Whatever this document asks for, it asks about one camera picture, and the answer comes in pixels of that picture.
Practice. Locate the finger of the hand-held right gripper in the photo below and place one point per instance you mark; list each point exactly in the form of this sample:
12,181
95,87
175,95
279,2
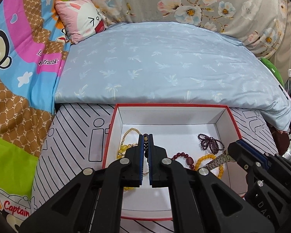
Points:
240,155
281,165

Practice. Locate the pink rabbit pillow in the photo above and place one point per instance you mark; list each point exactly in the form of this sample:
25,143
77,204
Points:
84,17

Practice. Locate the light blue pillow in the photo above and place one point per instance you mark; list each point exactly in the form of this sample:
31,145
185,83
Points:
172,65

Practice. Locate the grey striped bed sheet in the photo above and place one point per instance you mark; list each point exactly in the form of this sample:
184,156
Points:
70,138

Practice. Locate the red cardboard box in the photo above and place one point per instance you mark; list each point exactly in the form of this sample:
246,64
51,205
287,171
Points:
184,131

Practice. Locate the silver metal watch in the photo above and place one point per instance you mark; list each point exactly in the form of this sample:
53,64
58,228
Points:
218,161

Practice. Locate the green plastic object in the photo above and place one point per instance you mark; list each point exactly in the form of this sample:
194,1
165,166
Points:
272,70

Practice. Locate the colourful cartoon monkey blanket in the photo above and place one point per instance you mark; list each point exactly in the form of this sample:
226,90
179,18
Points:
19,89

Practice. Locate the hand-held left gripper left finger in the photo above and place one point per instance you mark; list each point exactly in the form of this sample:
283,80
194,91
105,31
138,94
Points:
140,165

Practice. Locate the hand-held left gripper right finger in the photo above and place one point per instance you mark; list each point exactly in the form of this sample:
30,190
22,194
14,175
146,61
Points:
151,165

